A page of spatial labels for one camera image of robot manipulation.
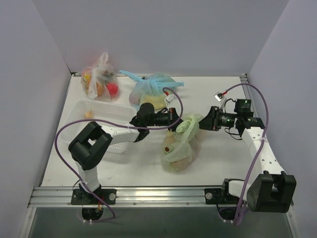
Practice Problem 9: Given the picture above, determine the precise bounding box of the light green avocado plastic bag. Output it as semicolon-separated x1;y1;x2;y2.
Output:
160;114;203;173

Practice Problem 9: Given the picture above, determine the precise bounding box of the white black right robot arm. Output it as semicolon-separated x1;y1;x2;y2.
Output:
199;99;297;213

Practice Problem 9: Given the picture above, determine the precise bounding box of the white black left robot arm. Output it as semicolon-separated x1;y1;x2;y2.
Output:
68;103;183;204

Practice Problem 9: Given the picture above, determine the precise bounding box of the blue tied plastic bag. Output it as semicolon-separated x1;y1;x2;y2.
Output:
119;70;184;110

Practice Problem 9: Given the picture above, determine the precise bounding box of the clear tied bag of fruits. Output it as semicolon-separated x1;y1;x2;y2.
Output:
81;52;119;101

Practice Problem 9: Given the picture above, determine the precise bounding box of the small tan fake fruit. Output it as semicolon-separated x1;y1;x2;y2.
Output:
84;111;94;119

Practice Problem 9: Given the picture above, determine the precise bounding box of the white perforated plastic basket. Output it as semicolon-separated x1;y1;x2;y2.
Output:
59;100;136;144

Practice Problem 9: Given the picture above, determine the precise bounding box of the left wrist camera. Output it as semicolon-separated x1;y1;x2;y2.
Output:
164;94;176;104

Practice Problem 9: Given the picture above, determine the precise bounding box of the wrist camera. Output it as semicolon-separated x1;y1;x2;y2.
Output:
214;92;226;108
164;94;176;104

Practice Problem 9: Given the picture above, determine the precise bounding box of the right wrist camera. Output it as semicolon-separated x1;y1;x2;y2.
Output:
214;92;226;108

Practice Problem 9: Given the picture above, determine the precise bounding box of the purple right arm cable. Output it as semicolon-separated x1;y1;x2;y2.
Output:
221;83;269;226

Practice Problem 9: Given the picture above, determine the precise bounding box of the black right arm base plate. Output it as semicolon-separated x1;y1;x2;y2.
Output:
204;188;239;205

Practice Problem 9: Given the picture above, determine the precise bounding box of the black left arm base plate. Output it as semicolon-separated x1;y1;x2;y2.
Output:
70;188;117;205

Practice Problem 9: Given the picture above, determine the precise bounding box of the aluminium front rail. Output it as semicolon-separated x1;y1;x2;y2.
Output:
28;186;234;209

